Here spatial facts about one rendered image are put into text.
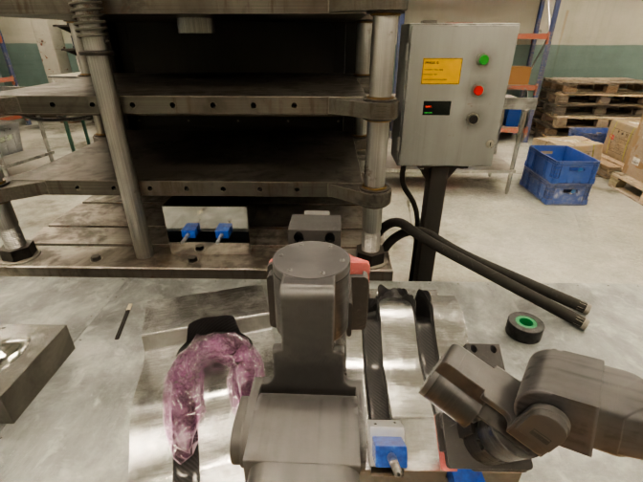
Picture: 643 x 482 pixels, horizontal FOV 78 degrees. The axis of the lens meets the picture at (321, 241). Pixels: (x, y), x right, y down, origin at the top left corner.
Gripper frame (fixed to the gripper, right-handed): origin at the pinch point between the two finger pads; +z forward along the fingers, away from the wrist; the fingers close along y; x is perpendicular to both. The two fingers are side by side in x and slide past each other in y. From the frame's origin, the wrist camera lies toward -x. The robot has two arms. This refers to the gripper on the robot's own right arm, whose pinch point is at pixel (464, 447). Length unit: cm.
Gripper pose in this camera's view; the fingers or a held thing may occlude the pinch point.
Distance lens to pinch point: 67.6
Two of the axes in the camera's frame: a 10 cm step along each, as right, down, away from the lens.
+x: -0.2, 8.4, -5.4
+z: 0.1, 5.4, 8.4
